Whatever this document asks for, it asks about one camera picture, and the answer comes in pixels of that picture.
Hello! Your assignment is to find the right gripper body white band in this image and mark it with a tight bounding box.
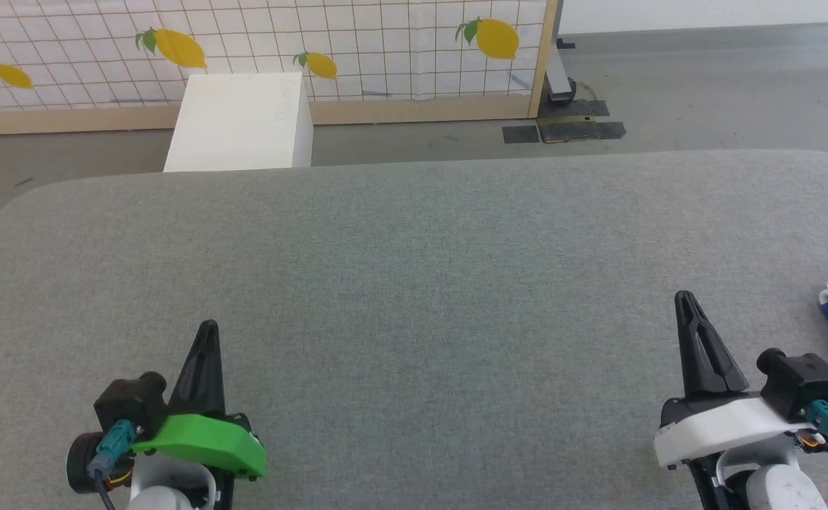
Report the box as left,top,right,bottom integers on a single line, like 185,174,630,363
653,392,804,470

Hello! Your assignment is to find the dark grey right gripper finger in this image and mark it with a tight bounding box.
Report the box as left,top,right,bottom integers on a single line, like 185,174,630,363
690,294,751,395
674,290,713,397

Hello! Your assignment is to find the left black cable teal plug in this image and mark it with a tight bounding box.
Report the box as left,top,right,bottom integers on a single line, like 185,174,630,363
86,419,137,510

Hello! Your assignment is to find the white rectangular box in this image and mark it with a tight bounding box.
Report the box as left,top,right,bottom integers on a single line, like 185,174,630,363
163,72,314,173

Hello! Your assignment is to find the lemon-pattern grid partition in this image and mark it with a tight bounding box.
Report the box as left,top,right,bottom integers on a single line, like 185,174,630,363
0,0,562,137

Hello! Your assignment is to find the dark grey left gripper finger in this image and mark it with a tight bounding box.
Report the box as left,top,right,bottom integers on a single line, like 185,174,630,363
208,320,227,419
168,320,210,420

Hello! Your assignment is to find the grey metal stand foot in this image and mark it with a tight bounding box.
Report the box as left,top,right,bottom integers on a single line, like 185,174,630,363
540,0,577,106

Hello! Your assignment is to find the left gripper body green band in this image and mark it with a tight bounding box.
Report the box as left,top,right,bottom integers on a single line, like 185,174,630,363
132,409,268,510

